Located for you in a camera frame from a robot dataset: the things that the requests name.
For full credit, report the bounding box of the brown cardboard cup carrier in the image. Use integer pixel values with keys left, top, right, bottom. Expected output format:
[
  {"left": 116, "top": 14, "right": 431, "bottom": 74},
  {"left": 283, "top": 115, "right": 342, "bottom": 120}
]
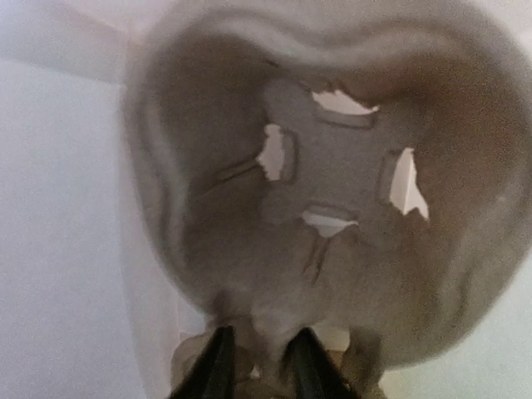
[{"left": 123, "top": 1, "right": 531, "bottom": 392}]

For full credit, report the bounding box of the brown paper bag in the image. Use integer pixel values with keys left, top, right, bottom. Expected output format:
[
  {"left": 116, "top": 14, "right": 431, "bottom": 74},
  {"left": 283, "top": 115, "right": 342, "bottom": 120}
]
[{"left": 1, "top": 1, "right": 531, "bottom": 398}]

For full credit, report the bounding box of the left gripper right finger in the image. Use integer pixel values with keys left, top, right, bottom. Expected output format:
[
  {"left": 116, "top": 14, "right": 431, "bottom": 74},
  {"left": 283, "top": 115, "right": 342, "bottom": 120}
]
[{"left": 286, "top": 328, "right": 361, "bottom": 399}]

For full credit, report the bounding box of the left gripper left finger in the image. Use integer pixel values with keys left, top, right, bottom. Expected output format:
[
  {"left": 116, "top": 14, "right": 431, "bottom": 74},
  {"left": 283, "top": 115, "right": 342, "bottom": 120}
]
[{"left": 169, "top": 326, "right": 236, "bottom": 399}]

